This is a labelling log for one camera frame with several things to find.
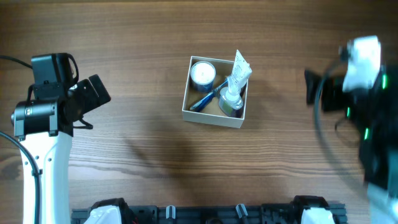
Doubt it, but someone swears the white cosmetic tube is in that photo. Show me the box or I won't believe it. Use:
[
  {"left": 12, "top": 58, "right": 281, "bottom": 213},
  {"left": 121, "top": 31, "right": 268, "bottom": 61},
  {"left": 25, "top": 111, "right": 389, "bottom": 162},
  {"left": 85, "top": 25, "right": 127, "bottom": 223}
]
[{"left": 231, "top": 50, "right": 252, "bottom": 88}]

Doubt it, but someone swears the clear blue spray bottle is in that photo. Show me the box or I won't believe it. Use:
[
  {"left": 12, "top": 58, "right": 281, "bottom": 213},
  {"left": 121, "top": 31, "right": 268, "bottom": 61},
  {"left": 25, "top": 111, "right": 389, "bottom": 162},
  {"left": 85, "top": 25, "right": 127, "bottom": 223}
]
[{"left": 218, "top": 77, "right": 244, "bottom": 118}]

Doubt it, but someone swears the blue white toothbrush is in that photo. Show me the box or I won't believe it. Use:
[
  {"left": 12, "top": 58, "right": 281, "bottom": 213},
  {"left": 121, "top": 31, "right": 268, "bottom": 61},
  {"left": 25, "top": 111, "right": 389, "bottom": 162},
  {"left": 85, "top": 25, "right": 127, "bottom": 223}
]
[{"left": 214, "top": 80, "right": 228, "bottom": 92}]

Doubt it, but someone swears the blue disposable razor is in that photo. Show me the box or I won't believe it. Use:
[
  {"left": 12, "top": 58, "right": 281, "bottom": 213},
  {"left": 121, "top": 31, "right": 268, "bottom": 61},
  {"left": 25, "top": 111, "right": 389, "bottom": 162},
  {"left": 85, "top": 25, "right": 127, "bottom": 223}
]
[{"left": 190, "top": 90, "right": 216, "bottom": 112}]

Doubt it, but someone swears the blue jar white lid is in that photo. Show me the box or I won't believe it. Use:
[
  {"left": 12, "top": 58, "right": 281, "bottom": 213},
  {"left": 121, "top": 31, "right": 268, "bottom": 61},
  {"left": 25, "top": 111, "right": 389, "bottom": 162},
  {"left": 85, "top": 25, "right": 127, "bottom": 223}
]
[{"left": 190, "top": 61, "right": 216, "bottom": 93}]

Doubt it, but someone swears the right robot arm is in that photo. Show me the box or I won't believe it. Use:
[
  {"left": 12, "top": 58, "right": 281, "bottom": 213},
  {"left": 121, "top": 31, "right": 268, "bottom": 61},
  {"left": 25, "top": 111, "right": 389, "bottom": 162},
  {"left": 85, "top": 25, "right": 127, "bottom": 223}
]
[{"left": 304, "top": 65, "right": 397, "bottom": 223}]

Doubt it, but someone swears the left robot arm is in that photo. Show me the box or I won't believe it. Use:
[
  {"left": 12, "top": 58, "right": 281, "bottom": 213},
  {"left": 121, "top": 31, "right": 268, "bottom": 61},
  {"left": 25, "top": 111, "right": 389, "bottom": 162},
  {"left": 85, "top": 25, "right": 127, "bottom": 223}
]
[{"left": 11, "top": 53, "right": 111, "bottom": 223}]

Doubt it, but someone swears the white cardboard box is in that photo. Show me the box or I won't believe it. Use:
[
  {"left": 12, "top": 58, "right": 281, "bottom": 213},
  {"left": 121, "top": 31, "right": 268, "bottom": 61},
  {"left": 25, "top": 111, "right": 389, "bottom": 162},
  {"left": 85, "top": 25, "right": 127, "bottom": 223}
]
[{"left": 182, "top": 56, "right": 249, "bottom": 128}]

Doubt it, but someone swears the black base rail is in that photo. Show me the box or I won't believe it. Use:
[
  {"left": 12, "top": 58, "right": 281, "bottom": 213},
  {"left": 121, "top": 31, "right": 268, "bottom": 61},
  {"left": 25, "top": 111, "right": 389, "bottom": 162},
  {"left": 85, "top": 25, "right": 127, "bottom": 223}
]
[{"left": 71, "top": 203, "right": 348, "bottom": 224}]

